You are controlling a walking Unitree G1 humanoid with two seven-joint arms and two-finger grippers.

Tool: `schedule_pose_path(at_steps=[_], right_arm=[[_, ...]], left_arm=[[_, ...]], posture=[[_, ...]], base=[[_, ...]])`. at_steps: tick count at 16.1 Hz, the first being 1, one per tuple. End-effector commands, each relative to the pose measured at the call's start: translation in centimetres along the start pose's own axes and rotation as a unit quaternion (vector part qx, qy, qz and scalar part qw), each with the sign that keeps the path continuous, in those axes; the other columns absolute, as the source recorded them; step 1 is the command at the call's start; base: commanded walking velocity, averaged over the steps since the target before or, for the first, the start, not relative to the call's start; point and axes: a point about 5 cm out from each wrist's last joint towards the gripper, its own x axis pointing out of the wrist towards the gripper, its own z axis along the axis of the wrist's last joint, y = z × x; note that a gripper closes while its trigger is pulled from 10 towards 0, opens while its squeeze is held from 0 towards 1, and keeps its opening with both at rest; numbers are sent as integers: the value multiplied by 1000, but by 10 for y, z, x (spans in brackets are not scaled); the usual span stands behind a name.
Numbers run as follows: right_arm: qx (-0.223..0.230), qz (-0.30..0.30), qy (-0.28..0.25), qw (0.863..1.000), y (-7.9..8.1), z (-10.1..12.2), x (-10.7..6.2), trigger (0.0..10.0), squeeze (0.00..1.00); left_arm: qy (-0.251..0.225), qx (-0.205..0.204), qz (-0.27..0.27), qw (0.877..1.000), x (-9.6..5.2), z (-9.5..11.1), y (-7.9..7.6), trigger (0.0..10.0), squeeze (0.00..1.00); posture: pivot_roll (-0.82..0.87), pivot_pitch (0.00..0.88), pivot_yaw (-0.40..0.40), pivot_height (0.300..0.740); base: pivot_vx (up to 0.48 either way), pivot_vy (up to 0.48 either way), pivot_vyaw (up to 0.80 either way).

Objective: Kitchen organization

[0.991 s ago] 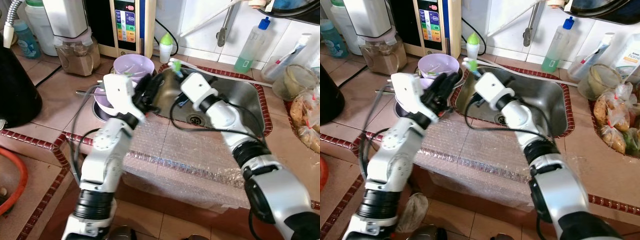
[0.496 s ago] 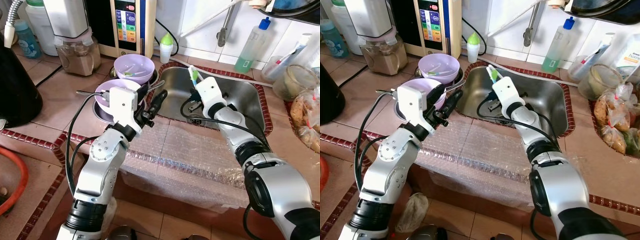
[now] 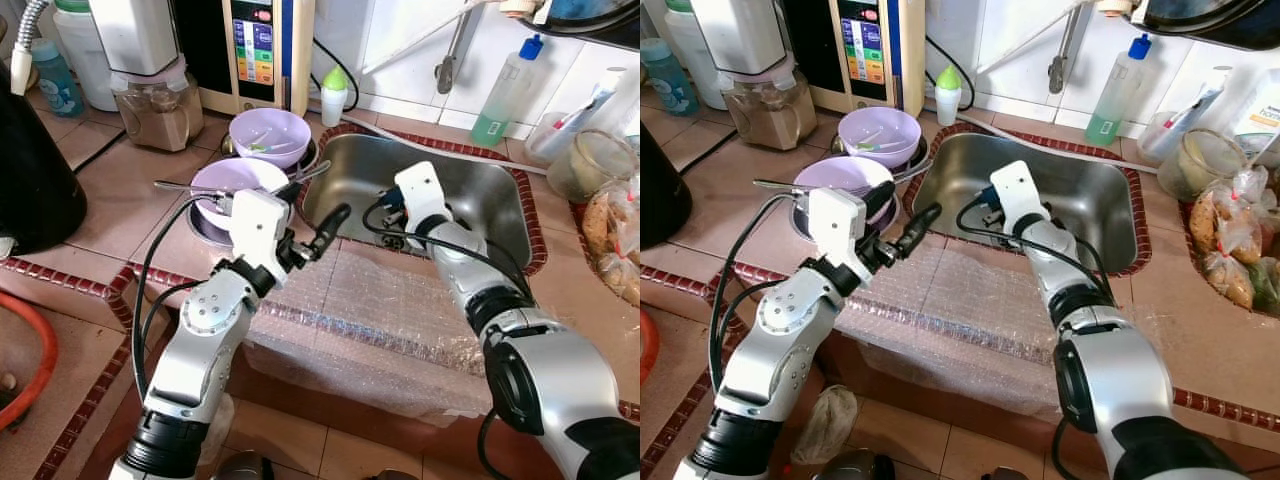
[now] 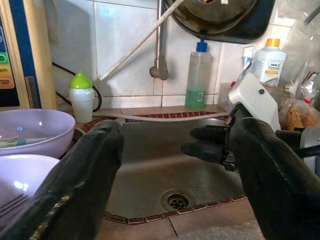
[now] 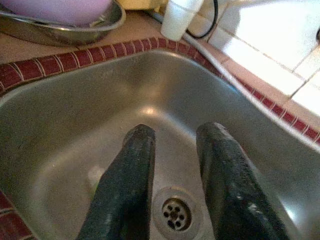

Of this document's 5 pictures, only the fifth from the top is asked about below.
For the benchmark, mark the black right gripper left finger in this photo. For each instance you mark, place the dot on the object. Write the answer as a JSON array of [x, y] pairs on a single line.
[[125, 195]]

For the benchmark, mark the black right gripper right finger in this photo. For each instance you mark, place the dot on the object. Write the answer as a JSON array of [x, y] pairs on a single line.
[[232, 190]]

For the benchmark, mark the metal sink drain strainer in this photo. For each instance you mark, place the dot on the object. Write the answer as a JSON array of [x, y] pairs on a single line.
[[160, 207]]

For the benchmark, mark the stainless steel sink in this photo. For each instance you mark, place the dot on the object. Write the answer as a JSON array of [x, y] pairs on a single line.
[[75, 112]]

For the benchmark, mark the stainless steel tray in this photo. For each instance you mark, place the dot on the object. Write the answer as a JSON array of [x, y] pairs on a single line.
[[62, 37]]

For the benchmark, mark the white bottle green cap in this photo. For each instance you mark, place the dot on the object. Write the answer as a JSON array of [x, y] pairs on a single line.
[[175, 22]]

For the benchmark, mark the lilac plastic bowl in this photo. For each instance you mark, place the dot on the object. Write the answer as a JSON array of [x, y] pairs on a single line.
[[62, 11]]

